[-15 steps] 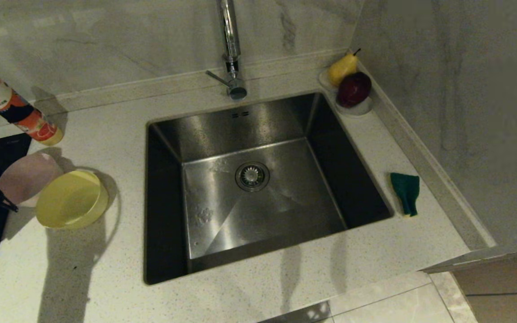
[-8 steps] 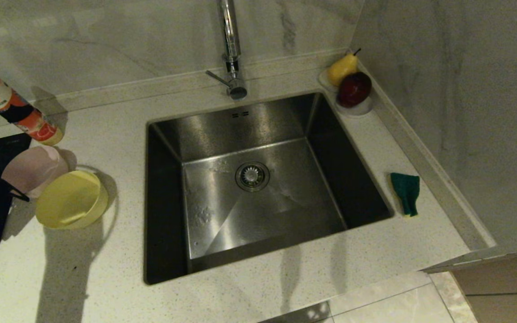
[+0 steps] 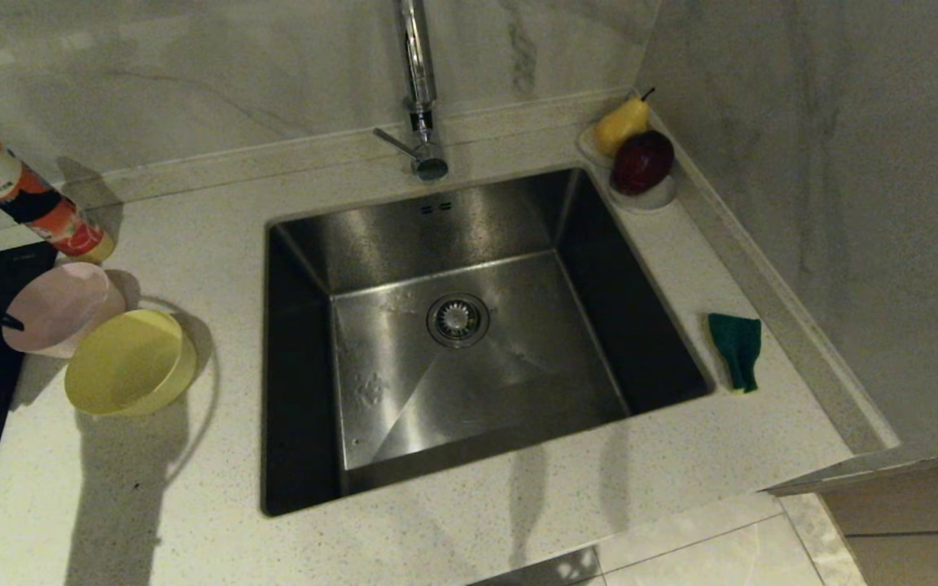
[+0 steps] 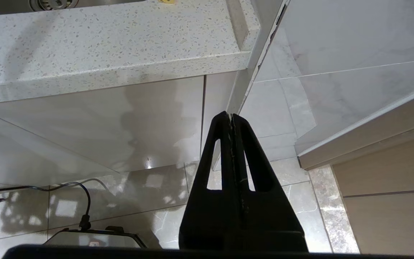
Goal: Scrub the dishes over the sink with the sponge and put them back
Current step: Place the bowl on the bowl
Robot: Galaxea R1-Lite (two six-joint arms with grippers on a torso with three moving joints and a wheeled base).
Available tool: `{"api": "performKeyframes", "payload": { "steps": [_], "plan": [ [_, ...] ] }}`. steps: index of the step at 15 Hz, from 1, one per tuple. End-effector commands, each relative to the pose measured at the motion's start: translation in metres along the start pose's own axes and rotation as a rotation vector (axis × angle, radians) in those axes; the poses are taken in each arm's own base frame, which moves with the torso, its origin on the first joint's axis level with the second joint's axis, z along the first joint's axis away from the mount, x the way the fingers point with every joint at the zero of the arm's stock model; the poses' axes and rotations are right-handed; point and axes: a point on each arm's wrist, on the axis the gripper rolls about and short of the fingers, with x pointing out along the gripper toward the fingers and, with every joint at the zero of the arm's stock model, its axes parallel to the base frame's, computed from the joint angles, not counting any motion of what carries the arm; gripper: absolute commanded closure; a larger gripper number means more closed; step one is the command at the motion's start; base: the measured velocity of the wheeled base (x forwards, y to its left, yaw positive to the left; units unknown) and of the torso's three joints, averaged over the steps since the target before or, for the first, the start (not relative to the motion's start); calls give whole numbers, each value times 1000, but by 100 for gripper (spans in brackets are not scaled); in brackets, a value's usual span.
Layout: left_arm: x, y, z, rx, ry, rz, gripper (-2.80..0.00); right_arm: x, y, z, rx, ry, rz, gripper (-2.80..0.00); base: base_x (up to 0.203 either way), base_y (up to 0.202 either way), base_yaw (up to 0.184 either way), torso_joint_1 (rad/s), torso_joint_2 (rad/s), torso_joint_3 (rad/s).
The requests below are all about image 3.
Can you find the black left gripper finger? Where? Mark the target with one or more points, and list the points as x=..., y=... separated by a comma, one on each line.
x=6, y=321

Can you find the pink plastic bowl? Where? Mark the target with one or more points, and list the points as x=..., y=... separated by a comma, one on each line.
x=62, y=305

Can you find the yellow plastic bowl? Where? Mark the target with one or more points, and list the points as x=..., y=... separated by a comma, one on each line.
x=127, y=366

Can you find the orange white dish soap bottle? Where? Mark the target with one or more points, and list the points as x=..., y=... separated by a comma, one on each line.
x=21, y=191

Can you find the chrome faucet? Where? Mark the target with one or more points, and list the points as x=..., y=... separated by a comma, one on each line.
x=419, y=73

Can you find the green yellow sponge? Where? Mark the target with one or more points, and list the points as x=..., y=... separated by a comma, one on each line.
x=736, y=342

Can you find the stainless steel sink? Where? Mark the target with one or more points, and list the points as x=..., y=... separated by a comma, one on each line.
x=518, y=391

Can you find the round metal drain strainer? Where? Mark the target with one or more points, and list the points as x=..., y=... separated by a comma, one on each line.
x=458, y=320

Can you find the small white dish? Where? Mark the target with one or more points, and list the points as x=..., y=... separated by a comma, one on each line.
x=587, y=146
x=650, y=202

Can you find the yellow pear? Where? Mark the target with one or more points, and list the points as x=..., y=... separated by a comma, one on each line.
x=620, y=126

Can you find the dark red apple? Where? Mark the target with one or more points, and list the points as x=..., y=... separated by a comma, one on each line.
x=642, y=161

